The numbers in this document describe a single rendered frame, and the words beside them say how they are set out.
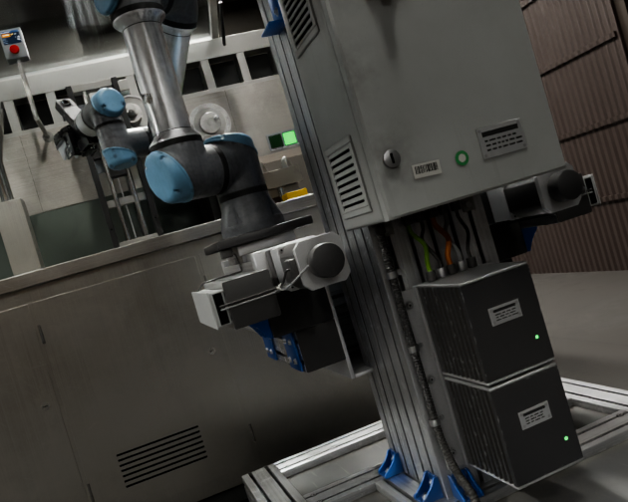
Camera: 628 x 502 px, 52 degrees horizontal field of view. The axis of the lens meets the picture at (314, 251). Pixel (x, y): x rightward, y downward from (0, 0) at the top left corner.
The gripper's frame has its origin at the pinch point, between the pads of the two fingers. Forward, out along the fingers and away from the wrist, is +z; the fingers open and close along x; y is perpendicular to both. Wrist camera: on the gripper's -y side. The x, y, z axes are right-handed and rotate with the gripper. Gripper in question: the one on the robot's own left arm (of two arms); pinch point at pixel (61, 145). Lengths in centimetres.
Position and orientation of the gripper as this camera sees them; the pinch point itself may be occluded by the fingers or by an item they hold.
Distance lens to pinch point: 200.5
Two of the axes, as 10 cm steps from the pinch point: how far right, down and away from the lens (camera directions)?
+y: 3.6, 9.3, -0.3
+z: -6.3, 2.6, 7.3
